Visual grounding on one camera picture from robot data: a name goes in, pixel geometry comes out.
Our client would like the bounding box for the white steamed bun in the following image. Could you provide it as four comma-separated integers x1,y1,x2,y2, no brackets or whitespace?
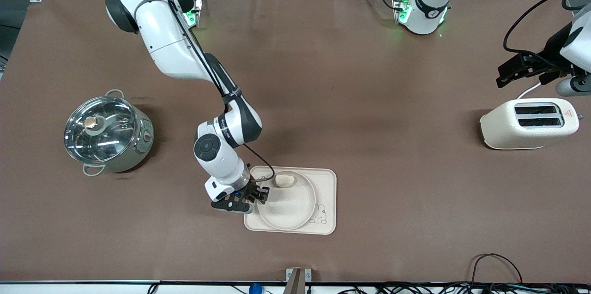
274,172,295,189

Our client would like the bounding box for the cream round plate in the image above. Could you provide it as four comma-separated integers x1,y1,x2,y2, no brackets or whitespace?
256,170,317,231

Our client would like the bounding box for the cream two-slot toaster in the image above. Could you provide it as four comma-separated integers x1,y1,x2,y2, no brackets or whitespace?
480,98,579,150

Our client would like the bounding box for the beige rectangular rabbit tray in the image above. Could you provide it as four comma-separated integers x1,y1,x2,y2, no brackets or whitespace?
244,166,337,235

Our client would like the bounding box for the grey electric cooking pot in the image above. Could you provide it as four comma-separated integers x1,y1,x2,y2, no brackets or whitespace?
64,90,155,177

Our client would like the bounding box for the brown table cover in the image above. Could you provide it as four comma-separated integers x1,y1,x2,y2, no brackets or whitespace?
0,0,591,284

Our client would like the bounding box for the glass pot lid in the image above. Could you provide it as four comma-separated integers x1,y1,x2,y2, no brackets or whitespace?
64,96,139,164

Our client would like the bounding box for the white toaster power cable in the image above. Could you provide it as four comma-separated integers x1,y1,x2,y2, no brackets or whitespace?
517,83,542,100

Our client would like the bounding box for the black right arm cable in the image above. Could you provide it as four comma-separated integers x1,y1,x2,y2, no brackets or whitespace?
155,0,277,185

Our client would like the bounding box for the black left arm wrist cable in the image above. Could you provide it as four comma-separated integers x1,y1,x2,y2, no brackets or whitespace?
503,0,591,57

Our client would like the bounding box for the grey metal camera bracket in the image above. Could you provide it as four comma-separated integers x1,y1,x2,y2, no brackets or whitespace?
285,267,312,294

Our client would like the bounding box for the black looped cable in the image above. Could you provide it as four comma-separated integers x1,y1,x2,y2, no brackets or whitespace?
470,253,524,285

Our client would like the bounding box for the black cable bundle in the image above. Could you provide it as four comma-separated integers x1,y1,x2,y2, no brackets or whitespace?
337,282,591,294

